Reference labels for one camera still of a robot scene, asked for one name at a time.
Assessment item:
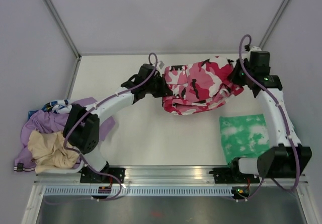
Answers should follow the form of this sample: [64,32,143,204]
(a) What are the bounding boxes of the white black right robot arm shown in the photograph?
[228,46,312,182]

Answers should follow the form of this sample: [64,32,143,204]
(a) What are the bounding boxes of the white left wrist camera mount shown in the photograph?
[157,60,164,70]

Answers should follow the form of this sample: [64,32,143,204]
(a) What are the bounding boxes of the aluminium frame rear left post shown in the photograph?
[43,0,81,60]

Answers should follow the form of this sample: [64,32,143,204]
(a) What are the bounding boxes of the white slotted cable duct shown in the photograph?
[45,186,247,197]

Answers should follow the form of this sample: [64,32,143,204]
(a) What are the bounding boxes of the purple trousers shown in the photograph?
[14,97,117,173]

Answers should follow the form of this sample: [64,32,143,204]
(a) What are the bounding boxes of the aluminium frame rear rail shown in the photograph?
[80,50,238,56]

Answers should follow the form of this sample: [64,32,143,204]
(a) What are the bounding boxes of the aluminium frame post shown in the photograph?
[259,0,292,49]
[43,0,81,60]

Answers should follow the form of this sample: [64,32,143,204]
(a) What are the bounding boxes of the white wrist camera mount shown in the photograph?
[244,44,262,52]
[157,60,164,70]

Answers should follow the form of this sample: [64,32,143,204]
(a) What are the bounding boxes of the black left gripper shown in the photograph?
[145,74,173,98]

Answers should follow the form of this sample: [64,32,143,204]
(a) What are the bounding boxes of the blue white patterned garment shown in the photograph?
[27,99,72,120]

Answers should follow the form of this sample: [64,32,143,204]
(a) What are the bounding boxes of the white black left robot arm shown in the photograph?
[63,61,171,182]

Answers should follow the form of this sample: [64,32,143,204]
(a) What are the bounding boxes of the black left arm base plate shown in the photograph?
[80,167,126,184]

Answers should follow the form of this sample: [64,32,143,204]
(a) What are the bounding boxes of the pink camouflage trousers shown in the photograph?
[162,56,244,116]

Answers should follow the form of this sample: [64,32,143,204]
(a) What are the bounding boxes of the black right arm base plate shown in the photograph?
[209,167,260,184]

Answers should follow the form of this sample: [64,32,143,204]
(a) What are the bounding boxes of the green white folded trousers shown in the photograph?
[219,114,270,164]

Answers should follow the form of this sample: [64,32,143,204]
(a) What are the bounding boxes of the aluminium frame rear right post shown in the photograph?
[259,0,292,49]

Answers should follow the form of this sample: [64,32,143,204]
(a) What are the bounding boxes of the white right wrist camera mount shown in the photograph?
[244,44,262,52]

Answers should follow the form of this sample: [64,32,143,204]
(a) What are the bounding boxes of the aluminium left side rail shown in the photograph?
[65,57,82,99]

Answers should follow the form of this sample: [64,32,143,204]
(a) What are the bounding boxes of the beige garment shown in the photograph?
[27,130,79,174]

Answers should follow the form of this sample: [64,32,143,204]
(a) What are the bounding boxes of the aluminium front rail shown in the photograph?
[34,165,309,186]

